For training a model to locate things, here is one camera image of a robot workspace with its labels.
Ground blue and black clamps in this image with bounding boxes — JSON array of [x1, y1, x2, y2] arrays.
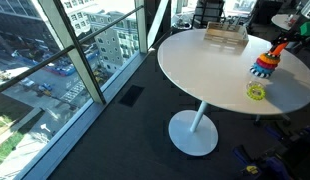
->
[[232, 123, 310, 180]]

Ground slim window mullion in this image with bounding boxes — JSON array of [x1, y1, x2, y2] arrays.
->
[[134, 0, 149, 54]]

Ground orange toy ring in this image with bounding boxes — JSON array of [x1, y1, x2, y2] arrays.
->
[[258, 53, 281, 66]]

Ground black mesh chair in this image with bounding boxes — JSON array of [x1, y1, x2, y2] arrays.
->
[[190, 0, 227, 30]]

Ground blue toy ring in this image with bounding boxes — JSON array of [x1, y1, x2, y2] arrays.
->
[[252, 62, 275, 75]]

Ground dark office chair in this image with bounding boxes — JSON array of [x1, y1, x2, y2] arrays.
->
[[247, 0, 284, 27]]

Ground wooden tray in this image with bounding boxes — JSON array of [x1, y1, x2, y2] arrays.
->
[[203, 21, 250, 47]]

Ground white table pedestal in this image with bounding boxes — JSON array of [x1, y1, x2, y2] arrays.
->
[[167, 100, 220, 157]]

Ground wide window frame post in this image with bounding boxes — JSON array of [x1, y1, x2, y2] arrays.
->
[[37, 0, 107, 105]]

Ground white diagonal beam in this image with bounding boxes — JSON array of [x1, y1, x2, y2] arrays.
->
[[147, 0, 172, 50]]

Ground small black and white ring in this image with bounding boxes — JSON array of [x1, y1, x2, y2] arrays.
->
[[264, 51, 282, 59]]

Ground dark window railing bar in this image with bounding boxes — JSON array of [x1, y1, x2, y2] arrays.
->
[[0, 4, 145, 97]]

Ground red toy ring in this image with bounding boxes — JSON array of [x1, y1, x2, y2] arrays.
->
[[255, 58, 278, 71]]

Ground large black and white ring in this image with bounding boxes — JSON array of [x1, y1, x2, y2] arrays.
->
[[249, 65, 273, 80]]

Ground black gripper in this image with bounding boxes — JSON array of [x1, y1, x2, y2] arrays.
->
[[270, 30, 310, 48]]

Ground orange stacking peg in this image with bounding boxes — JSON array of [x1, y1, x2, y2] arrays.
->
[[269, 41, 289, 57]]

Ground clear toy ring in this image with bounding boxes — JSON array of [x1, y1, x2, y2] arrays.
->
[[245, 79, 265, 90]]

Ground dark floor vent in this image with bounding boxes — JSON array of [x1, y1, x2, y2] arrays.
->
[[118, 84, 146, 109]]

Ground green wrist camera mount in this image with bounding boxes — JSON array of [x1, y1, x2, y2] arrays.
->
[[299, 19, 310, 38]]

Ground green toy ring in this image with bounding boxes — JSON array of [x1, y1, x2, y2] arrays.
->
[[246, 84, 267, 102]]

